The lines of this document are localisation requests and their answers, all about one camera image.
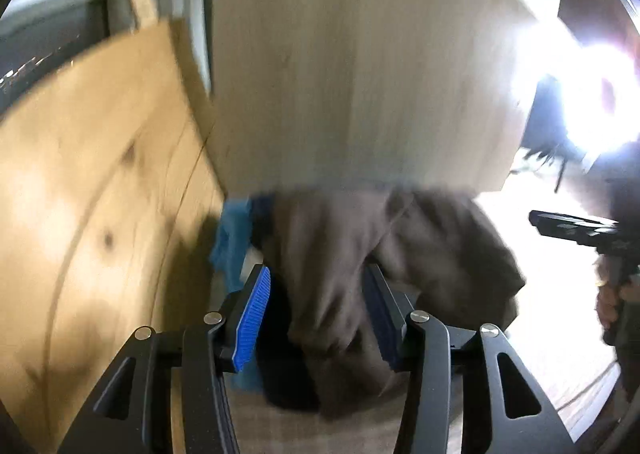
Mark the pine plank panel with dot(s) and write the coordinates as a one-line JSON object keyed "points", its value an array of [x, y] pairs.
{"points": [[108, 210]]}

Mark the dark brown garment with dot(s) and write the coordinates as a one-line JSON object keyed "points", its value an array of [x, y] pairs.
{"points": [[317, 351]]}

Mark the white ring light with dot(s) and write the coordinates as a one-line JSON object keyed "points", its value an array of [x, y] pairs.
{"points": [[586, 102]]}

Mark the plaid beige rug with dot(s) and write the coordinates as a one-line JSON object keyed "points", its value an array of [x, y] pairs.
{"points": [[556, 333]]}

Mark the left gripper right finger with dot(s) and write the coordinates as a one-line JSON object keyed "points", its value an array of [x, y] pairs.
{"points": [[504, 409]]}

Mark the large light wood board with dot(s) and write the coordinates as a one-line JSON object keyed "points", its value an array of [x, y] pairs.
{"points": [[336, 92]]}

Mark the light blue garment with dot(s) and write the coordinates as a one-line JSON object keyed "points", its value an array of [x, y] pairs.
{"points": [[231, 248]]}

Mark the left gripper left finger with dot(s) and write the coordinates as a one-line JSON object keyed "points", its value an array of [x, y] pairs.
{"points": [[129, 408]]}

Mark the person's right hand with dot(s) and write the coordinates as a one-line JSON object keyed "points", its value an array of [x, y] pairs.
{"points": [[618, 286]]}

